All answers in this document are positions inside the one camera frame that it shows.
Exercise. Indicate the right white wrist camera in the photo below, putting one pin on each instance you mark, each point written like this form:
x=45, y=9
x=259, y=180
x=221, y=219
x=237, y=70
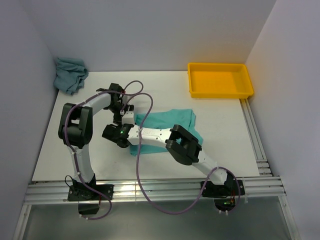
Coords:
x=128, y=118

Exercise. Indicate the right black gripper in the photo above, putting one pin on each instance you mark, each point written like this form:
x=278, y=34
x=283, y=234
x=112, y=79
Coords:
x=121, y=126

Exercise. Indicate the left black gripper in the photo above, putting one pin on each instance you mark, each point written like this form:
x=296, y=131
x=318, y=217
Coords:
x=127, y=106

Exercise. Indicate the teal green t-shirt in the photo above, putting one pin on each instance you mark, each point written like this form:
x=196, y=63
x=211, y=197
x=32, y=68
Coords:
x=164, y=120

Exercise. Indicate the aluminium right side rail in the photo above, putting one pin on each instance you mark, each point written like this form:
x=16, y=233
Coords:
x=255, y=132

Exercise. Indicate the aluminium front rail frame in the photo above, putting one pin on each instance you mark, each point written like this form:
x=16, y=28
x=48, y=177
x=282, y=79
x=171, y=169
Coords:
x=56, y=192

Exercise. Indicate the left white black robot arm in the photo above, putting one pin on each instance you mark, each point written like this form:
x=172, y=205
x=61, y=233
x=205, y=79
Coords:
x=76, y=131

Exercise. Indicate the crumpled grey-blue t-shirt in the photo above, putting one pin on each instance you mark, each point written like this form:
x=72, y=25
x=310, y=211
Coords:
x=70, y=75

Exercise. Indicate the yellow plastic tray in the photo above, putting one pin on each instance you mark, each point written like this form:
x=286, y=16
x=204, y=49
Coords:
x=219, y=81

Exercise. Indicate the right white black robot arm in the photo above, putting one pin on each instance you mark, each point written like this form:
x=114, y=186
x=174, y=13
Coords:
x=185, y=148

